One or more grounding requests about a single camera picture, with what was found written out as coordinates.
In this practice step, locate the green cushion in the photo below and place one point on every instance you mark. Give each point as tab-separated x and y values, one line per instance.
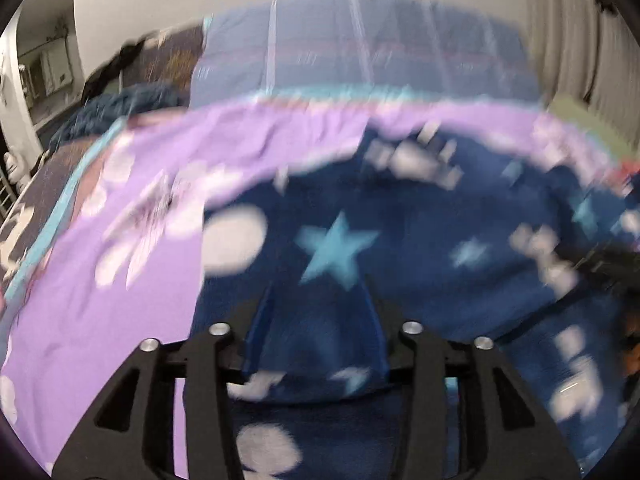
585	120

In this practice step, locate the black camera on stand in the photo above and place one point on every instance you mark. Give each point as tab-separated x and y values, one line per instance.
607	5

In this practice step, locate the purple floral bed sheet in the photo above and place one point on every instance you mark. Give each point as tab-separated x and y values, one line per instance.
150	280

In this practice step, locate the dark floral pillow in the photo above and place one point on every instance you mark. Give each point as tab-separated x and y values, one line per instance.
170	60

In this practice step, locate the beige curtain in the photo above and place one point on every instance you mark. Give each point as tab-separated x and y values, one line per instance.
565	35

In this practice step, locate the blue star-print fleece garment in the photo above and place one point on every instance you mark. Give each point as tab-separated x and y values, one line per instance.
425	240

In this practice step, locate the black cloth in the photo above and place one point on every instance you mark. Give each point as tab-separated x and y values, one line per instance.
107	72

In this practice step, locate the orange folded clothes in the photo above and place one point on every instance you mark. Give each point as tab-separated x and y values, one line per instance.
629	171

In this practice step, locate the dark floral blanket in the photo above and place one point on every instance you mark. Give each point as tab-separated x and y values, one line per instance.
40	200

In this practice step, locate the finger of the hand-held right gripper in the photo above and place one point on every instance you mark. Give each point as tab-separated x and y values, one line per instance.
612	272

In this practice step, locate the dark teal knit garment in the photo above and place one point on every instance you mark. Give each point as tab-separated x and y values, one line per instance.
115	105

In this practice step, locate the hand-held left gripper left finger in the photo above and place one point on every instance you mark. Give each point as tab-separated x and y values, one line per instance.
261	330

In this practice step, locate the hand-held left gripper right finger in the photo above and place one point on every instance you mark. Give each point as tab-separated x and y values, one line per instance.
379	340

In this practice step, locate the background shelf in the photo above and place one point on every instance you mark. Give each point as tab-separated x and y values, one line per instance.
50	70

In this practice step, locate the blue plaid pillow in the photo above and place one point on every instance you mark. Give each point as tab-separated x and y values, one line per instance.
325	60

